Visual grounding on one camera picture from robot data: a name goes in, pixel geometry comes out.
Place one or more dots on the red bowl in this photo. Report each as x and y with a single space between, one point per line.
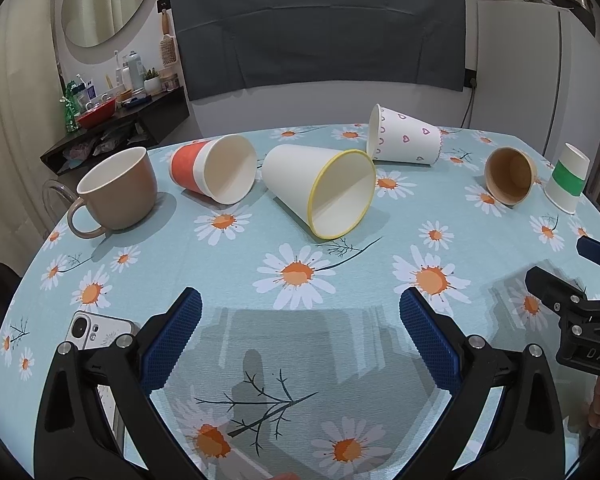
97 114

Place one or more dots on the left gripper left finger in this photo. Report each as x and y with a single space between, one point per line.
72 437

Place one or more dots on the pink hearts white paper cup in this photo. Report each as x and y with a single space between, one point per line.
396 137

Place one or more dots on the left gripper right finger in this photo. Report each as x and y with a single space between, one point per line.
525 439

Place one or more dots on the green glittery figurine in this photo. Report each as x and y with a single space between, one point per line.
71 107

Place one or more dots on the grey spray bottle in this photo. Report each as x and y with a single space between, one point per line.
136 70

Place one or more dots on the brown kraft paper cup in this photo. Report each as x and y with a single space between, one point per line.
509 175

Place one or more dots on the black wall shelf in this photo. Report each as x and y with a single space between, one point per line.
145 125

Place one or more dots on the dark grey hanging cloth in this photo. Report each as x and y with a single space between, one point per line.
231 45

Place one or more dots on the green banded white paper cup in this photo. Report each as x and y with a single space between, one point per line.
567 181

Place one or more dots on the small potted plant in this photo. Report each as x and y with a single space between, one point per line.
152 82

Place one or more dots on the white refrigerator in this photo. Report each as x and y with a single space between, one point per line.
538 77

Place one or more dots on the orange banded white paper cup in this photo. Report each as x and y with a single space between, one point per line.
222 169

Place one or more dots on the daisy print blue tablecloth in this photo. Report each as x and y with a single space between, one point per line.
300 362

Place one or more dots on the beige ceramic mug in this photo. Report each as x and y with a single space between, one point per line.
118 193

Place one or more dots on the yellow rimmed white paper cup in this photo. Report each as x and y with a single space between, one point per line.
329 190

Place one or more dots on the clear acrylic chair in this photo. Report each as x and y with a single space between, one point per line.
56 199

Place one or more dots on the wooden brush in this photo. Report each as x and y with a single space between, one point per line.
167 43

